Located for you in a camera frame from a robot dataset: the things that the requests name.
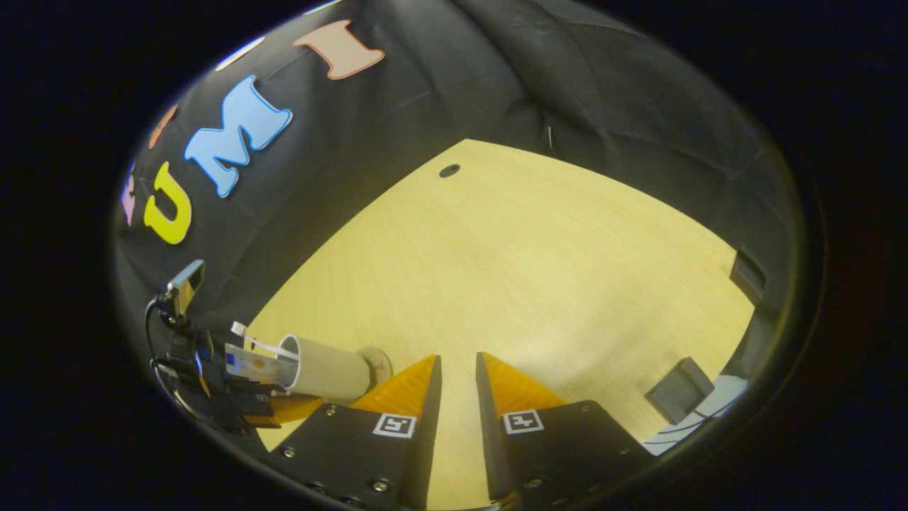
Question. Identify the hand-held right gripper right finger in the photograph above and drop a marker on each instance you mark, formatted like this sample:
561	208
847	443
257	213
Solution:
489	440

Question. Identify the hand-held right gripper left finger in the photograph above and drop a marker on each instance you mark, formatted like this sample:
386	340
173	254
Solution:
428	440

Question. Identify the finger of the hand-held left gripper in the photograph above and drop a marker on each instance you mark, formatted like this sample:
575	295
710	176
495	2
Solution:
291	408

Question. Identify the white toothpaste tube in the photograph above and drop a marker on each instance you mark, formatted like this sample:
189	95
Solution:
255	365

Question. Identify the white toothbrush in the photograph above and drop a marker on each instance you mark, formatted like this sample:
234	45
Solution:
237	328

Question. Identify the round wooden coaster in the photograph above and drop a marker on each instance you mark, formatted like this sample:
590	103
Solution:
381	365

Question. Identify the light wooden desktop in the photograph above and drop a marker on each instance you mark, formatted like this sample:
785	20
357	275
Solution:
532	270

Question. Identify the dark grey box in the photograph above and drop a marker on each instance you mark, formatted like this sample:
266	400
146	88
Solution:
748	278
681	390

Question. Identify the black backdrop cloth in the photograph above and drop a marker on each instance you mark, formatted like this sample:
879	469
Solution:
496	78

